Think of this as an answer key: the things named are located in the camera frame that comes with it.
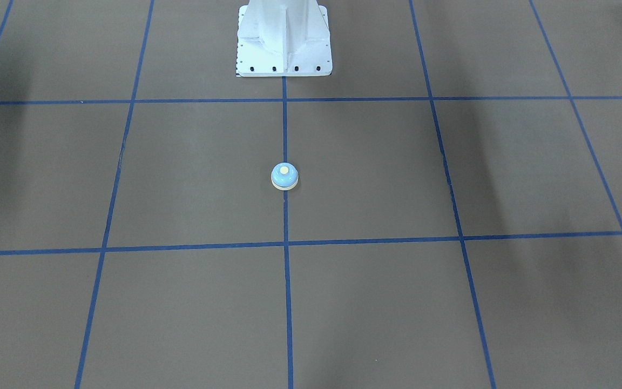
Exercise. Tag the blue and cream bell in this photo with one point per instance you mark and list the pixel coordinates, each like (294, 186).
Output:
(284, 176)

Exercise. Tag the brown paper table cover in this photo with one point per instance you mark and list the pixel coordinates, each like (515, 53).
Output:
(457, 221)

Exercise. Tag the white camera stand column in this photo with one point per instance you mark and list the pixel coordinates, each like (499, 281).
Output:
(283, 39)

